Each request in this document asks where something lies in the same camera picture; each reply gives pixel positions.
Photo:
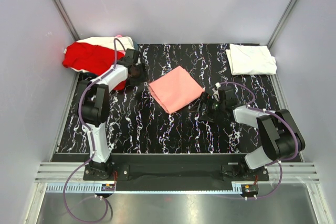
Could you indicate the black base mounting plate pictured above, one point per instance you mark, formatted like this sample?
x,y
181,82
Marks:
x,y
176,172

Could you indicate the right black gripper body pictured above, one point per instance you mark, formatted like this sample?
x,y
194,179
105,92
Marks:
x,y
213,108

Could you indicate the small circuit board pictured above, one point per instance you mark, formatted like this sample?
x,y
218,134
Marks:
x,y
108,187
250,188

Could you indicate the right small circuit board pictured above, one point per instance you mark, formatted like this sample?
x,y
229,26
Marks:
x,y
250,188

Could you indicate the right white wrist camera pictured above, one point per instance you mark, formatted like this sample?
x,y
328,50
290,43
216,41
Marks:
x,y
216,91

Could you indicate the cream white t-shirt in pile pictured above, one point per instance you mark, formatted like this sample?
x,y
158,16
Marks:
x,y
109,42

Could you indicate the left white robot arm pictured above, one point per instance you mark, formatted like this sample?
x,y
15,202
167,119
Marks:
x,y
93,106

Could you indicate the left small circuit board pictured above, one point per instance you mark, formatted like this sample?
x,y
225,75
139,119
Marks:
x,y
108,187

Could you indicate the aluminium rail frame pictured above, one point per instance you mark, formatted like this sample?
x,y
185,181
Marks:
x,y
292,195

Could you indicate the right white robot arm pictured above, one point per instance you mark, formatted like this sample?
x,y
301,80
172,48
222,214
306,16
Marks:
x,y
280,137

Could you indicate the salmon pink t-shirt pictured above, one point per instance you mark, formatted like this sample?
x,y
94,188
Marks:
x,y
175,90

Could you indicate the folded white t-shirt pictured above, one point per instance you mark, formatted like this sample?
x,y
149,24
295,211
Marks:
x,y
250,60

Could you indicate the black marble pattern mat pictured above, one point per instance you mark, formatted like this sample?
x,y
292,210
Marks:
x,y
137,124

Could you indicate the red t-shirt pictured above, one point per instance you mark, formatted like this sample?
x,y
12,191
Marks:
x,y
90,58

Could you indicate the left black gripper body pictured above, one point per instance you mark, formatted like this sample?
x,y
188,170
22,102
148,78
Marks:
x,y
140,75

